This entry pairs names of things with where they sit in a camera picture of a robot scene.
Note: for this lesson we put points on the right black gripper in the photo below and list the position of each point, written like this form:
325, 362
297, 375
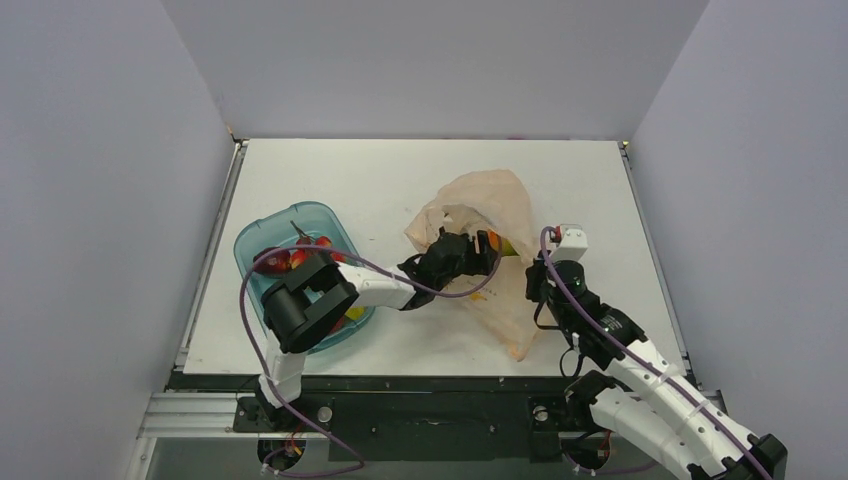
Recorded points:
537, 284

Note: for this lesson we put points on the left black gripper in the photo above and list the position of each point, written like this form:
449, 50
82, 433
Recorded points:
480, 263

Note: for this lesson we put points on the orange plastic bag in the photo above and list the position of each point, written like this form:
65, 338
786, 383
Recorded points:
492, 201

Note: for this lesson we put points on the yellow fake fruit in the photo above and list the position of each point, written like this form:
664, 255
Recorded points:
355, 313

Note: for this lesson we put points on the red round fake fruit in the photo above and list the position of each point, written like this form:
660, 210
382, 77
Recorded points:
339, 325

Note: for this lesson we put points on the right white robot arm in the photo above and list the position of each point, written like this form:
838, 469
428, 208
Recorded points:
638, 394

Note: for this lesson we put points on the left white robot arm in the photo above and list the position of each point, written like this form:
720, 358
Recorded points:
302, 308

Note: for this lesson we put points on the red fake fruit in bin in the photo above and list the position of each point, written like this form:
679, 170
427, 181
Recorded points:
272, 262

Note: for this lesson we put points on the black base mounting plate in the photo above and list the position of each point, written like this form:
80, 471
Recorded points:
447, 418

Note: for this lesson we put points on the teal plastic bin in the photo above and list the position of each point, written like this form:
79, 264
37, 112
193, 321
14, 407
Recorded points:
276, 231

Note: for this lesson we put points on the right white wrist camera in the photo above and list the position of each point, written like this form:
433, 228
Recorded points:
568, 242

